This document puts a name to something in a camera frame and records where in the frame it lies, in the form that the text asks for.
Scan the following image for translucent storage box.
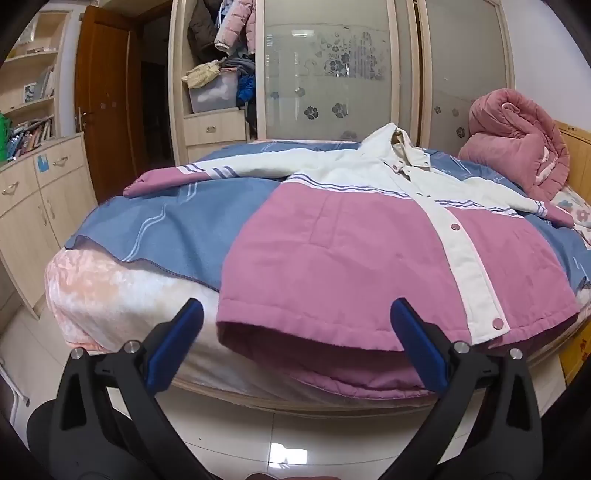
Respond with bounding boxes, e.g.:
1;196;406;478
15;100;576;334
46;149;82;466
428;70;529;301
189;74;241;114

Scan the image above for beige bookshelf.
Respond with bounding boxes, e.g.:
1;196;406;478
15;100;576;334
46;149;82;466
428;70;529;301
0;9;70;162

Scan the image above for beige cabinet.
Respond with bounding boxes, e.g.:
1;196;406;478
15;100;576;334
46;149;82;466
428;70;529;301
0;131;98;319

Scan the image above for pink puffer jacket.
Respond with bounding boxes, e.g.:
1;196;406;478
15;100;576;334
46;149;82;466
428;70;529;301
215;0;257;56

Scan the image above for beige wardrobe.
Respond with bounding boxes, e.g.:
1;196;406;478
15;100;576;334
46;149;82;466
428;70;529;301
167;0;515;162

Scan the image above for floral blanket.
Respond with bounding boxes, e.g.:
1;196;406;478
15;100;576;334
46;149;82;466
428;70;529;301
551;187;591;232

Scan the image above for beige knit cloth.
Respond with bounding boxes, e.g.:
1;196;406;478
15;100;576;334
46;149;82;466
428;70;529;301
181;60;227;88

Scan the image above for blue striped bed sheet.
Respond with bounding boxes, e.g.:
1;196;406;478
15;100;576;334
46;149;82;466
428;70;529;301
65;138;591;296

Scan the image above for beige wardrobe drawer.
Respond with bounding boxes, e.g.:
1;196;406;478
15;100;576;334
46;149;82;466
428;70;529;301
185;138;250;162
184;109;245;146

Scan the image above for grey folded clothes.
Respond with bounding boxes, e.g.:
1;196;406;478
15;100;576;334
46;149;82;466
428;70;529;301
222;53;257;77

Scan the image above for wooden headboard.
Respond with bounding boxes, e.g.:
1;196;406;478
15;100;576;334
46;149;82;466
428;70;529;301
554;120;591;195

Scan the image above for blue cloth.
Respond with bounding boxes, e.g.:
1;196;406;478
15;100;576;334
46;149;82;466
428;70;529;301
236;74;257;107

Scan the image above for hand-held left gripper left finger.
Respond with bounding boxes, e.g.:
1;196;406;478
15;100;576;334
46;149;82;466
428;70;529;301
48;298;213;480

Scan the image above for brown wooden door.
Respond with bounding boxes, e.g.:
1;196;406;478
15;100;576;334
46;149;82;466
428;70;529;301
74;4;146;204

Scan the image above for dark brown jacket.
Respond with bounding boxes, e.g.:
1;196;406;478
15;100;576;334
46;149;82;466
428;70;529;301
187;0;222;51

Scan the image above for pink and white jacket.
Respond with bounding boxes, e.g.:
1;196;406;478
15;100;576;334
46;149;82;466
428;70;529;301
122;122;580;400

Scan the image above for yellow cardboard box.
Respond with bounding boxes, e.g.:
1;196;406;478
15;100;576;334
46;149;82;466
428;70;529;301
558;318;591;384

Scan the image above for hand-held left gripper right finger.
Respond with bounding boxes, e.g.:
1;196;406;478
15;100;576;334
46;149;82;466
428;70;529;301
376;298;544;480

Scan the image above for frosted floral sliding door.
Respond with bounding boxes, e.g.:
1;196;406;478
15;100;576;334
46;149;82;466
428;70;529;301
413;0;515;153
256;0;419;141

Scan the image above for rolled pink quilt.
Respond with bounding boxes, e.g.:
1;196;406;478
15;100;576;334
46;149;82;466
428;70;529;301
457;88;571;201

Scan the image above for peach fleece blanket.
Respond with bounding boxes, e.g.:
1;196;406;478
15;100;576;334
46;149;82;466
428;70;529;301
44;247;439;407

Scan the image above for row of books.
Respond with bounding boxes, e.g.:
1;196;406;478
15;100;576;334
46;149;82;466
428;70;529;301
7;115;54;160

